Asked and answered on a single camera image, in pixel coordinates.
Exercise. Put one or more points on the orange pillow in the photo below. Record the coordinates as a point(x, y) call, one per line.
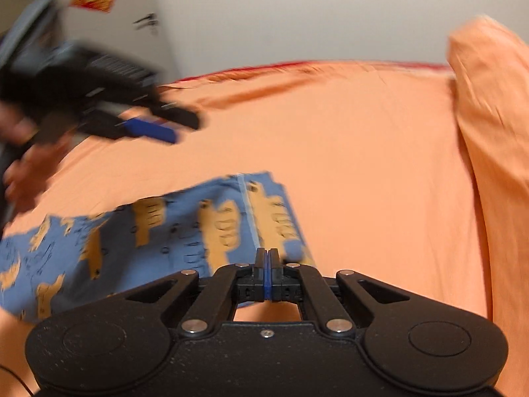
point(496, 153)

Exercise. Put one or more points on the orange bed sheet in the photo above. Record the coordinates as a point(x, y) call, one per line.
point(351, 173)

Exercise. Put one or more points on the blue orange-print pants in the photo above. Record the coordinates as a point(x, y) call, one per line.
point(173, 235)

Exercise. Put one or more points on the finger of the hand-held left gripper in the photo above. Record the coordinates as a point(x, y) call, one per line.
point(151, 129)
point(177, 115)

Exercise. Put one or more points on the white door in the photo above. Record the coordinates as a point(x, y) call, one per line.
point(124, 49)

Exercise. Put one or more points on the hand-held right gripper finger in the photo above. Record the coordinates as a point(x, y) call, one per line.
point(274, 277)
point(263, 277)

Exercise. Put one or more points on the person's left hand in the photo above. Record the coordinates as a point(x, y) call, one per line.
point(31, 165)

